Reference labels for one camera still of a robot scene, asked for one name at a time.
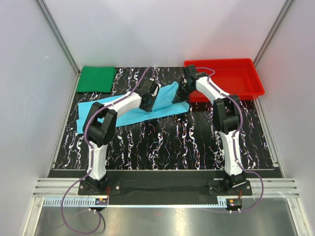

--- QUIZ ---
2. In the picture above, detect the light blue t shirt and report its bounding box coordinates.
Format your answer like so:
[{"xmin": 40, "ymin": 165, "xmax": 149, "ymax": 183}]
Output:
[{"xmin": 76, "ymin": 82, "xmax": 189, "ymax": 135}]

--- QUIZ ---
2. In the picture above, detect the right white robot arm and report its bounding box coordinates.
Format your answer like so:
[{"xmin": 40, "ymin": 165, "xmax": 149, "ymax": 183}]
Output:
[{"xmin": 173, "ymin": 74, "xmax": 246, "ymax": 195}]

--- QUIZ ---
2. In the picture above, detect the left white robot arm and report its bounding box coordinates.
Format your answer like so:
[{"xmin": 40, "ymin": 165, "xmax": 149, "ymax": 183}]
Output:
[{"xmin": 83, "ymin": 79, "xmax": 160, "ymax": 195}]

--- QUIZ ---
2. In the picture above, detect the red plastic tray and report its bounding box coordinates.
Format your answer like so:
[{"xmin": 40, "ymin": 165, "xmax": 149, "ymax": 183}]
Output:
[{"xmin": 184, "ymin": 58, "xmax": 265, "ymax": 100}]

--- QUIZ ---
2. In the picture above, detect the folded green t shirt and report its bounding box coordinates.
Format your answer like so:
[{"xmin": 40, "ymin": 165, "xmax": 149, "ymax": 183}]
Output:
[{"xmin": 76, "ymin": 66, "xmax": 116, "ymax": 93}]

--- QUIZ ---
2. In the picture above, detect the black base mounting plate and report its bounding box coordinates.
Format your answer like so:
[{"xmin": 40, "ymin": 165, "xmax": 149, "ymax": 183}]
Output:
[{"xmin": 78, "ymin": 170, "xmax": 252, "ymax": 196}]

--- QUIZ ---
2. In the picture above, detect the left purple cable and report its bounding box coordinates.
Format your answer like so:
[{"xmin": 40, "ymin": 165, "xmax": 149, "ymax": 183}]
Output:
[{"xmin": 60, "ymin": 66, "xmax": 156, "ymax": 233}]

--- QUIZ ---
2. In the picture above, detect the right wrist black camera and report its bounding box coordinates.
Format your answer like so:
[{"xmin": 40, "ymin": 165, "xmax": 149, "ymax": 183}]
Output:
[{"xmin": 184, "ymin": 64, "xmax": 200, "ymax": 80}]

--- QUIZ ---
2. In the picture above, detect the right aluminium corner post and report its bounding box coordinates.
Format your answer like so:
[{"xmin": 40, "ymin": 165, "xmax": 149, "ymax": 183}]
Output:
[{"xmin": 253, "ymin": 0, "xmax": 295, "ymax": 67}]

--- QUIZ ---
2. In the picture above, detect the aluminium corner post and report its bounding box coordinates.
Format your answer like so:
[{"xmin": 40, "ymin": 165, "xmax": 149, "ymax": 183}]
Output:
[
  {"xmin": 253, "ymin": 0, "xmax": 295, "ymax": 67},
  {"xmin": 35, "ymin": 0, "xmax": 81, "ymax": 74}
]

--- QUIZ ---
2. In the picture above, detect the aluminium front rail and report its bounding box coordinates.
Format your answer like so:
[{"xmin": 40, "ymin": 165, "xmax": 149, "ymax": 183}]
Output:
[{"xmin": 33, "ymin": 178, "xmax": 299, "ymax": 208}]

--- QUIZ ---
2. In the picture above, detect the left aluminium corner post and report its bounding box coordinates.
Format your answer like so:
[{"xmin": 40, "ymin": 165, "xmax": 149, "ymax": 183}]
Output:
[{"xmin": 35, "ymin": 0, "xmax": 81, "ymax": 74}]

